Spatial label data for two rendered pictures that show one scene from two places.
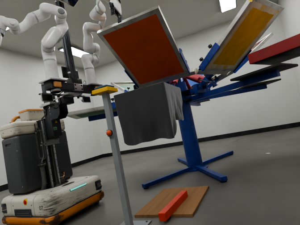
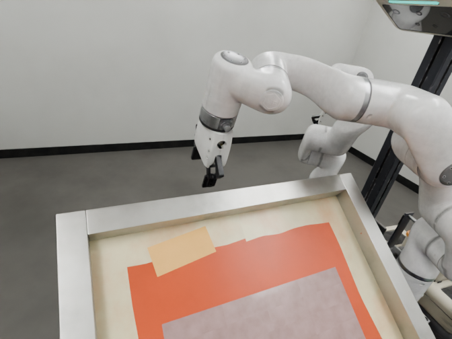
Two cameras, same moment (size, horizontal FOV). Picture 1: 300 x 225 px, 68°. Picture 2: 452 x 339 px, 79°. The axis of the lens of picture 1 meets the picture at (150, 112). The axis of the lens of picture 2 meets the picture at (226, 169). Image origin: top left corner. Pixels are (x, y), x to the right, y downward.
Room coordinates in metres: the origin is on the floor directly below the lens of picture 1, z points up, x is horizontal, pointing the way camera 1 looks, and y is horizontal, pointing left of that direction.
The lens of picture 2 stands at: (2.01, -0.31, 1.83)
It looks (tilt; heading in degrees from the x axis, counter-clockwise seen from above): 30 degrees down; 129
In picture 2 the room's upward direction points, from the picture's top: 9 degrees clockwise
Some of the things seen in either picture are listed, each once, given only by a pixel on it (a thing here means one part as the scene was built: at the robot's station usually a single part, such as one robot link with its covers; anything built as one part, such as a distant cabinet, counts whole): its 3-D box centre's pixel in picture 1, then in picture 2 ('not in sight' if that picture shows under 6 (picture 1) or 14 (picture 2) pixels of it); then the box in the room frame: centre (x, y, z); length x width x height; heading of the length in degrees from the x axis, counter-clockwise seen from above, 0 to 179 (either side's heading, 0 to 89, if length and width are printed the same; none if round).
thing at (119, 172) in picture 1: (117, 157); not in sight; (1.52, 0.28, 0.48); 0.22 x 0.22 x 0.96; 68
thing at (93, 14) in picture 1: (97, 21); (408, 132); (1.95, 0.31, 1.68); 0.21 x 0.15 x 0.16; 44
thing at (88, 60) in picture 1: (88, 62); (432, 249); (2.10, 0.49, 1.37); 0.13 x 0.10 x 0.16; 134
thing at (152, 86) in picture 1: (142, 115); not in sight; (1.72, 0.06, 0.74); 0.45 x 0.03 x 0.43; 68
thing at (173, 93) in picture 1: (176, 110); not in sight; (1.86, -0.22, 0.74); 0.46 x 0.04 x 0.42; 158
